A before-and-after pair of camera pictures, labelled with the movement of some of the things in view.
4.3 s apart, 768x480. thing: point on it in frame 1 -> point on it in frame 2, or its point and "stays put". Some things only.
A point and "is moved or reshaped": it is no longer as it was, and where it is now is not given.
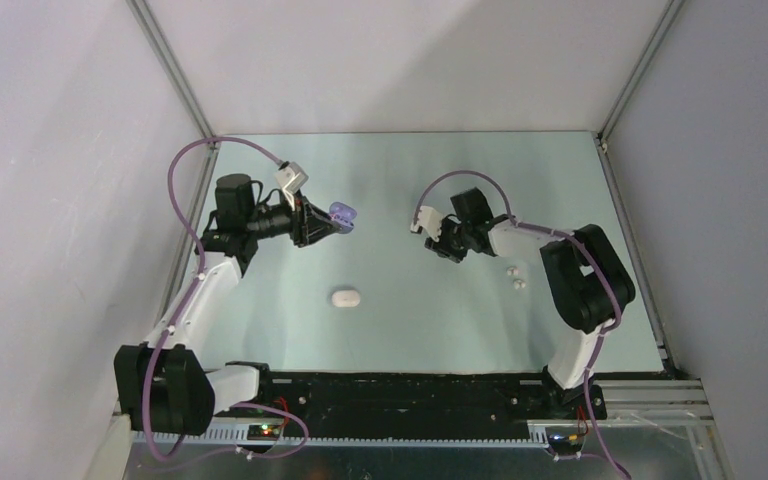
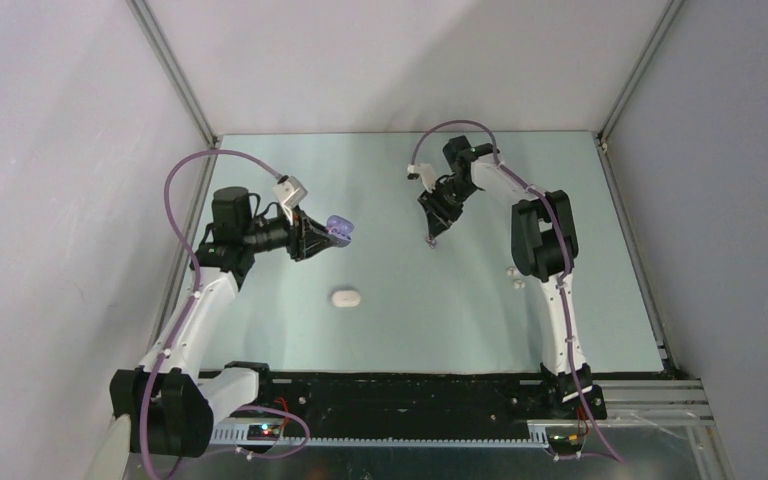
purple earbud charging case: [344, 215] is moved or reshaped
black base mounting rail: [410, 398] stays put
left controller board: [263, 432] stays put
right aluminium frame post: [664, 22] stays put
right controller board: [563, 443] stays put
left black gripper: [309, 224] -> [306, 237]
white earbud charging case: [345, 298] stays put
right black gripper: [441, 247] -> [439, 217]
